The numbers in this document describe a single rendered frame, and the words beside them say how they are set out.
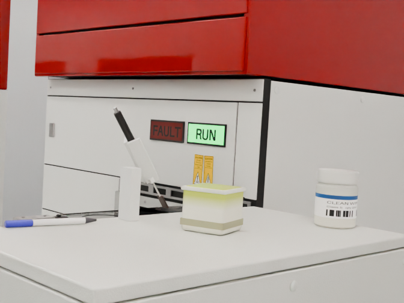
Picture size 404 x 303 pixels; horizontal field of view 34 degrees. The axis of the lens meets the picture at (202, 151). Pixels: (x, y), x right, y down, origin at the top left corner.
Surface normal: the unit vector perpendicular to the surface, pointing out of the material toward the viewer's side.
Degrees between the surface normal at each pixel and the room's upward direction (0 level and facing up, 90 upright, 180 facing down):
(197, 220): 90
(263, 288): 90
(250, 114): 90
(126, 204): 90
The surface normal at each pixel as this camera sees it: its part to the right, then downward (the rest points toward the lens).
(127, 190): -0.72, 0.00
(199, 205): -0.47, 0.02
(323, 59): 0.69, 0.08
